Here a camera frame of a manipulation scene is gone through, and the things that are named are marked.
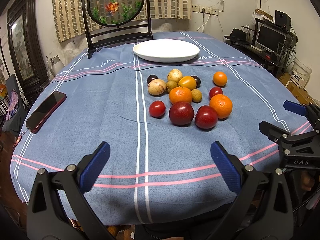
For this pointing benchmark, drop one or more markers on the blue striped tablecloth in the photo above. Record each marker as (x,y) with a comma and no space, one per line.
(157,172)

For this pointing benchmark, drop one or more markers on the computer monitor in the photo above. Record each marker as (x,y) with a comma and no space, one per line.
(270,38)

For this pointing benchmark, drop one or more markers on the large dark red plum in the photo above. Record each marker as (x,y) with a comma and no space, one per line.
(181,113)

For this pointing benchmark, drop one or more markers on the pale yellow round fruit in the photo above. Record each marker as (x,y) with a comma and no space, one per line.
(174,75)

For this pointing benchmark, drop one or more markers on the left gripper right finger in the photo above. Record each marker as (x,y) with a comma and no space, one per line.
(262,208)

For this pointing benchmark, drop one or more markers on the yellow orange tomato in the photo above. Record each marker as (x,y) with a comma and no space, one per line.
(188,82)

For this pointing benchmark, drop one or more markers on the dark framed painting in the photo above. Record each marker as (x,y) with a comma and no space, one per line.
(25,50)

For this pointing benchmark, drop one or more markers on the red cherry tomato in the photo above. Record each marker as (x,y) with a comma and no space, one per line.
(157,109)
(215,91)

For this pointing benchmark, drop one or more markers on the small orange kumquat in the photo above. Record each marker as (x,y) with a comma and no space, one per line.
(220,79)

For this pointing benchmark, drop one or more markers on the dark purple grape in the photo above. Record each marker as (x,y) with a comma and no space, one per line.
(151,78)
(197,80)

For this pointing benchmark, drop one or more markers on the black hat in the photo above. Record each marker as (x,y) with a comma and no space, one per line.
(237,35)

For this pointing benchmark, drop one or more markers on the pale speckled passion fruit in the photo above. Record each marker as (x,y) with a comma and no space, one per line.
(157,87)

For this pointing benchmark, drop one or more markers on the beige checked curtain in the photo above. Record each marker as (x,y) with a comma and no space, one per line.
(69,21)

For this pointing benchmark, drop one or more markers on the black desk rack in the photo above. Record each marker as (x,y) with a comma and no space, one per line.
(276,63)

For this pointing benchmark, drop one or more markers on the black speaker box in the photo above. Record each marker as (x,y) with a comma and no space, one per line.
(282,20)

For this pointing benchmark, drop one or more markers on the white oval plate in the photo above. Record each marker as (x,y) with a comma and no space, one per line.
(166,51)

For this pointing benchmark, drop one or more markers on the dark red smartphone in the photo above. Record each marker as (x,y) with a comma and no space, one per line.
(37,119)

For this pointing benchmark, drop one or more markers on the round goldfish screen ornament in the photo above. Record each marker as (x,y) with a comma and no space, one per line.
(111,22)

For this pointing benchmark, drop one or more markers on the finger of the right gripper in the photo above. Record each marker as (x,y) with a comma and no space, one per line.
(295,108)
(274,133)

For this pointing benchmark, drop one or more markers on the white plastic bucket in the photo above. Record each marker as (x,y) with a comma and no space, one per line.
(300,74)

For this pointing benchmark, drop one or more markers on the large orange mandarin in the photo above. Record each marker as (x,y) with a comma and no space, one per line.
(222,105)

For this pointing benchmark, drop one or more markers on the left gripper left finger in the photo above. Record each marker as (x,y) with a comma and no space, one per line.
(46,217)

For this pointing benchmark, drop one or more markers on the wall power strip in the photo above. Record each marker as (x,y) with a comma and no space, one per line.
(205,10)

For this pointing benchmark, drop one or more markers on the white kettle jug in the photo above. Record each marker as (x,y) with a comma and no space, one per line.
(56,65)

